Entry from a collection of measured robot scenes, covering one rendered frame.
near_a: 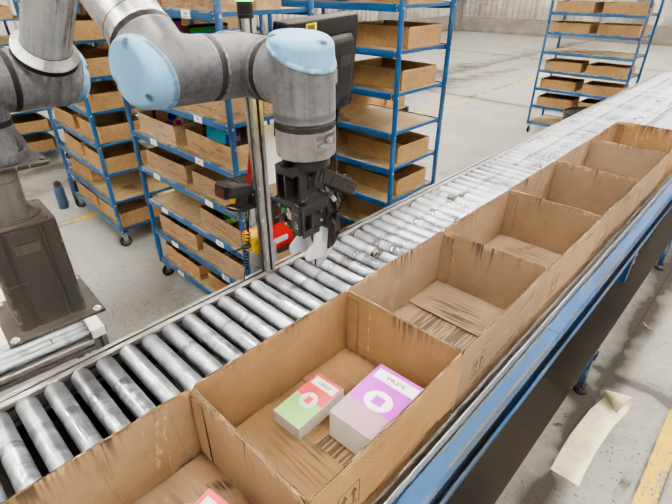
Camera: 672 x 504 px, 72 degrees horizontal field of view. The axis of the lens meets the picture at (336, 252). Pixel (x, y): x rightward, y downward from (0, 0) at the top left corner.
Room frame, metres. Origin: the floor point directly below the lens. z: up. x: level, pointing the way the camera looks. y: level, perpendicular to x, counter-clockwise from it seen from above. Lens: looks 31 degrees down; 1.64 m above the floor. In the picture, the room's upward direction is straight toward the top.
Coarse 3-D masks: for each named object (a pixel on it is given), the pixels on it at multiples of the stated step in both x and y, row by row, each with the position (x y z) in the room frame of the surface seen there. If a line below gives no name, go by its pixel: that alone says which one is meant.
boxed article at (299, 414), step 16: (304, 384) 0.67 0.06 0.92; (320, 384) 0.67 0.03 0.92; (336, 384) 0.67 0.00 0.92; (288, 400) 0.63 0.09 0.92; (304, 400) 0.63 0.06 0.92; (320, 400) 0.63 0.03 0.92; (336, 400) 0.64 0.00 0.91; (288, 416) 0.59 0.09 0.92; (304, 416) 0.59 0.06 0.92; (320, 416) 0.61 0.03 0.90; (304, 432) 0.57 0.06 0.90
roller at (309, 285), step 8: (280, 272) 1.38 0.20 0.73; (288, 272) 1.36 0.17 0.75; (296, 272) 1.36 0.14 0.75; (288, 280) 1.35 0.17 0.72; (296, 280) 1.32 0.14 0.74; (304, 280) 1.31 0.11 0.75; (312, 280) 1.31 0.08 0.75; (304, 288) 1.29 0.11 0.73; (312, 288) 1.27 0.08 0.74; (320, 288) 1.26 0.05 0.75; (328, 288) 1.26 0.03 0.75; (320, 296) 1.24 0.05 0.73; (328, 296) 1.22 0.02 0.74
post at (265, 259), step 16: (256, 32) 1.39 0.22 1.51; (256, 112) 1.37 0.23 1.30; (256, 128) 1.37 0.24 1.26; (256, 144) 1.36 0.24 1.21; (256, 160) 1.36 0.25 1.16; (256, 176) 1.37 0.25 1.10; (256, 192) 1.38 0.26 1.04; (256, 208) 1.38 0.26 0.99; (272, 240) 1.39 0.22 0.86; (256, 256) 1.38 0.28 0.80; (272, 256) 1.38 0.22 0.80
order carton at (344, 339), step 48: (288, 336) 0.70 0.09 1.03; (336, 336) 0.80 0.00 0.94; (384, 336) 0.75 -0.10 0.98; (432, 336) 0.67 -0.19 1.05; (240, 384) 0.61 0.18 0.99; (288, 384) 0.69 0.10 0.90; (432, 384) 0.55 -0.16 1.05; (240, 432) 0.58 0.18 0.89; (288, 432) 0.58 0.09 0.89; (384, 432) 0.46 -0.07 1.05; (432, 432) 0.58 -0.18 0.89; (288, 480) 0.38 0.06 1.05; (336, 480) 0.39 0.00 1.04; (384, 480) 0.47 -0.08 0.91
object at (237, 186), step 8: (240, 176) 1.42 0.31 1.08; (216, 184) 1.35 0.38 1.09; (224, 184) 1.35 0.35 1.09; (232, 184) 1.34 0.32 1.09; (240, 184) 1.36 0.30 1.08; (248, 184) 1.38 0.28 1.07; (216, 192) 1.34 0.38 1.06; (224, 192) 1.32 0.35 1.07; (232, 192) 1.33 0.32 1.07; (240, 192) 1.35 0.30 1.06; (248, 192) 1.37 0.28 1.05; (232, 200) 1.36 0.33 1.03; (240, 200) 1.37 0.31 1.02; (240, 208) 1.36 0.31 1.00
